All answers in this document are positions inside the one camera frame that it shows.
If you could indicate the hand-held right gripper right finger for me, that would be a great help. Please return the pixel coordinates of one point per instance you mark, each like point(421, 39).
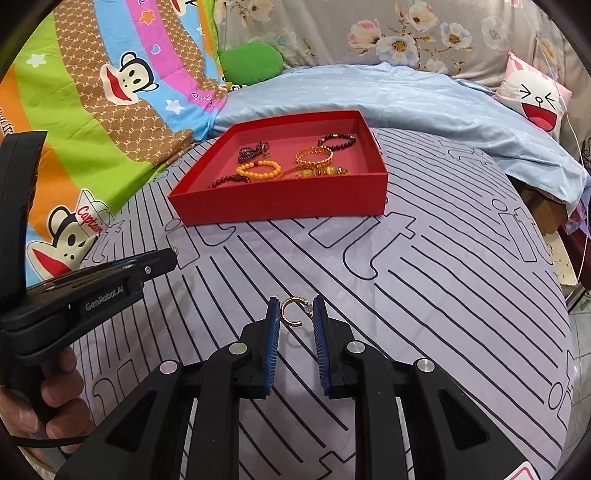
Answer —
point(323, 350)

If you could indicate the person's left hand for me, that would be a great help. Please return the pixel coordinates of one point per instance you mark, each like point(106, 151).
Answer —
point(60, 406)

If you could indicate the green pillow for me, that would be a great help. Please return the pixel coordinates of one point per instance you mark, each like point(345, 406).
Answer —
point(249, 64)

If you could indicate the grey line-print bedsheet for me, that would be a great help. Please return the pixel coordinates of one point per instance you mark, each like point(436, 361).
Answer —
point(438, 277)

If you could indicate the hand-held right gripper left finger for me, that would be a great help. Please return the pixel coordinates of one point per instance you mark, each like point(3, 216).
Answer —
point(272, 350)

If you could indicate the cartoon monkey blanket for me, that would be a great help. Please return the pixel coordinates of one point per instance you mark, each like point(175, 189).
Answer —
point(115, 115)

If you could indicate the dark red stool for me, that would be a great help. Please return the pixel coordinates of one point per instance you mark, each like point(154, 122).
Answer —
point(582, 258)

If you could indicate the cardboard box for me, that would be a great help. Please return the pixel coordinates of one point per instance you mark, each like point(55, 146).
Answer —
point(545, 207)

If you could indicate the beige board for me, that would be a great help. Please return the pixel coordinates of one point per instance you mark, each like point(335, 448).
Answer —
point(561, 258)

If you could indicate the light blue blanket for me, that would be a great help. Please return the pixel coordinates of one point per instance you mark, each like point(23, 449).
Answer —
point(415, 101)

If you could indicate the cat face pillow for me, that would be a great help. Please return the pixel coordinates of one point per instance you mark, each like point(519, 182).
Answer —
point(535, 97)

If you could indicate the red jewelry box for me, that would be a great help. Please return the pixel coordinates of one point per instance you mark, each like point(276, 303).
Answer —
point(277, 203)

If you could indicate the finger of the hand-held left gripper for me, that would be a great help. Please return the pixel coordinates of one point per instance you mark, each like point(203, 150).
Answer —
point(154, 267)

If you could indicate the grey floral sheet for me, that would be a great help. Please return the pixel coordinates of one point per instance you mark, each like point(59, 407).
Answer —
point(346, 27)

